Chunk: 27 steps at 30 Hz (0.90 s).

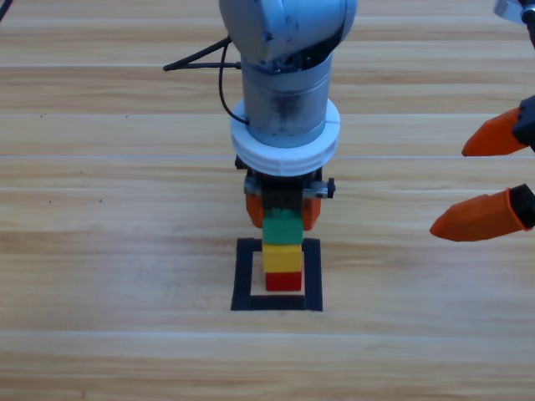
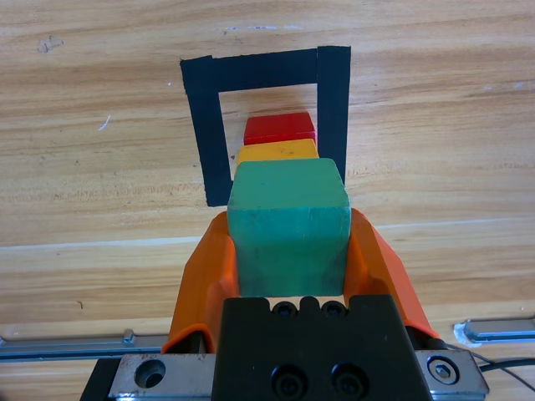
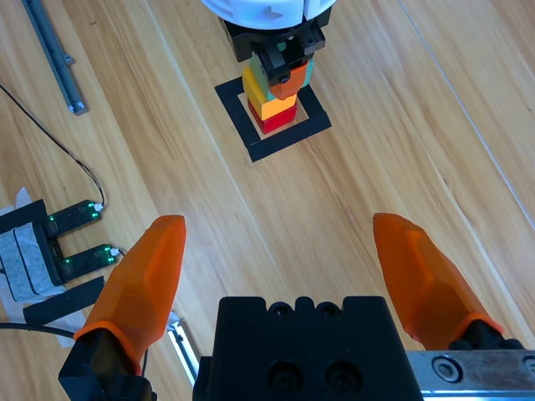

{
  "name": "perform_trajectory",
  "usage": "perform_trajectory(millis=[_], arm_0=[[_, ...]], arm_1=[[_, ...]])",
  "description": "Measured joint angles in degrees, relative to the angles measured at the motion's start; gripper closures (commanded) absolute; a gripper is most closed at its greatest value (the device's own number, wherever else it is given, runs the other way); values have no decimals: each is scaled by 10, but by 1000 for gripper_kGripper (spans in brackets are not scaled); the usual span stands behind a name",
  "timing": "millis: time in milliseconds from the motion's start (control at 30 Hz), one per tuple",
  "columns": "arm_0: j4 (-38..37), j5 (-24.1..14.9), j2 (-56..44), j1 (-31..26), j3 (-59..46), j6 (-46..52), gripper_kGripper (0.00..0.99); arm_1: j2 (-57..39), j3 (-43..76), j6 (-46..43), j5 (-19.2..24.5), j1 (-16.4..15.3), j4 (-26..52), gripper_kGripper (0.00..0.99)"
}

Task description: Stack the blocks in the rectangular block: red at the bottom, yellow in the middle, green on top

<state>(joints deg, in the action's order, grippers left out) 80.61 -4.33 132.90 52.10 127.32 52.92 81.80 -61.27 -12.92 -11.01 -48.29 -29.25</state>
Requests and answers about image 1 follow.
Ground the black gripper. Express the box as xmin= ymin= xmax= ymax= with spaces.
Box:
xmin=234 ymin=155 xmax=337 ymax=231

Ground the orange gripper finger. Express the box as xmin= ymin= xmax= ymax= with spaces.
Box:
xmin=461 ymin=94 xmax=535 ymax=159
xmin=429 ymin=183 xmax=535 ymax=244

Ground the green wooden cube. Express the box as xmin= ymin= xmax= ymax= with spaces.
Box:
xmin=262 ymin=207 xmax=304 ymax=245

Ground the yellow wooden cube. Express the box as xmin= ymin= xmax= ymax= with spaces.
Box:
xmin=262 ymin=242 xmax=303 ymax=273

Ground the red wooden cube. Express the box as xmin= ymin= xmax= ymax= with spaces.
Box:
xmin=265 ymin=271 xmax=303 ymax=292

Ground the black tape square outline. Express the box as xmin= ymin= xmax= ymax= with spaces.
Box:
xmin=230 ymin=237 xmax=324 ymax=312

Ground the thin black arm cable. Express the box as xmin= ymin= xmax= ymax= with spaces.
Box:
xmin=162 ymin=35 xmax=252 ymax=126

